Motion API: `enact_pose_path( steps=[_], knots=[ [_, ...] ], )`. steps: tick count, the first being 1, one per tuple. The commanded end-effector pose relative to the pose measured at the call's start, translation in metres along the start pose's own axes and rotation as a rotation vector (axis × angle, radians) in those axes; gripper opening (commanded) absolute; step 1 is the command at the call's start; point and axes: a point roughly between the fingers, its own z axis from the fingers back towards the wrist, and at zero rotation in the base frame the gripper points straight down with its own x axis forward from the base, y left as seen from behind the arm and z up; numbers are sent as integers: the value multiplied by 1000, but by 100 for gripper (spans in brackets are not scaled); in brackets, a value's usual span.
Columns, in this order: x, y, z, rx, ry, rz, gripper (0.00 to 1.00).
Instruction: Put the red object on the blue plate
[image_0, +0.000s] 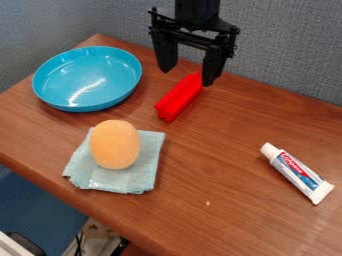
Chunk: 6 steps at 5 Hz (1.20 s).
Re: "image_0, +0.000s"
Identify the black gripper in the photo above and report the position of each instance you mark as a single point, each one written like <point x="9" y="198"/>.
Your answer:
<point x="192" y="23"/>

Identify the red rectangular block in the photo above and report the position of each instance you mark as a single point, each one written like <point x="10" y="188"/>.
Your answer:
<point x="179" y="97"/>

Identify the blue plastic plate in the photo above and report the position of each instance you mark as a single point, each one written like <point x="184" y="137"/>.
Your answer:
<point x="86" y="79"/>

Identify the orange egg-shaped object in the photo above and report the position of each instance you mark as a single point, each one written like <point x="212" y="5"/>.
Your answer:
<point x="115" y="144"/>

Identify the light blue folded cloth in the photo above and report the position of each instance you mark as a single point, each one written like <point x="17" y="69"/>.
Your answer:
<point x="132" y="180"/>

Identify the white toothpaste tube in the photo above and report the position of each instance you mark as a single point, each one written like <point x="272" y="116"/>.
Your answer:
<point x="303" y="178"/>

